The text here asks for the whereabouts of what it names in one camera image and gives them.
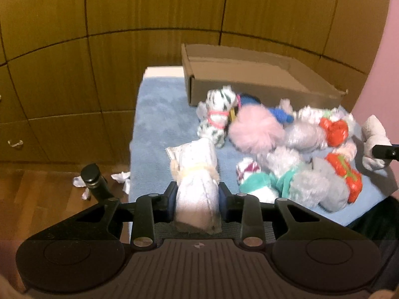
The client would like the teal white rolled sock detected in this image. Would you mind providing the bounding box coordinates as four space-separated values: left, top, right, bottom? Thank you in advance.
239 169 298 204

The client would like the light blue blanket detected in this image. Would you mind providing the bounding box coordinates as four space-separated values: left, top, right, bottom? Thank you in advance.
128 77 398 226

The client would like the wooden wardrobe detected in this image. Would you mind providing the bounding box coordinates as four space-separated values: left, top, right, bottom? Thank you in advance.
1 0 390 163

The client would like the black bottle on floor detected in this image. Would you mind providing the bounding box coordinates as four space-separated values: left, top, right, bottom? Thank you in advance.
81 163 114 203

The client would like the blue white mesh slipper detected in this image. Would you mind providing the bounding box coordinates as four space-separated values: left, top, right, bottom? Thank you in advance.
237 93 294 124

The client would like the red orange sock bundle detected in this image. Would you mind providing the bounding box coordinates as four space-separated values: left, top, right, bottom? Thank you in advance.
319 117 349 147

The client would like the metal drawer handle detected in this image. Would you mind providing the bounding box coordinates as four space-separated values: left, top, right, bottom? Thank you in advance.
7 140 24 149

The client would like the white grey sock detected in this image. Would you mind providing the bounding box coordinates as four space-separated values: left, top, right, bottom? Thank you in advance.
166 138 222 235

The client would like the crumpled white paper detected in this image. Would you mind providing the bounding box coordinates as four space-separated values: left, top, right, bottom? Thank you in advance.
72 171 130 201

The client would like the red green sock bundle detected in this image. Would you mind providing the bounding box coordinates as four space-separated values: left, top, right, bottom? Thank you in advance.
325 152 363 204

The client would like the brown cardboard box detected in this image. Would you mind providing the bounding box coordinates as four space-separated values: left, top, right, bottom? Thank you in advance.
181 44 347 111

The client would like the pink fluffy pompom slipper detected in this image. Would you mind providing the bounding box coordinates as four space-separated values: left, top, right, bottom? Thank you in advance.
228 105 285 154

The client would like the white green patterned sock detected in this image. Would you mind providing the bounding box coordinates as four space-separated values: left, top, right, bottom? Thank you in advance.
196 86 238 148

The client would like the white mattress corner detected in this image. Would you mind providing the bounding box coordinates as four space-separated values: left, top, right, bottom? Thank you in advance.
143 66 185 78

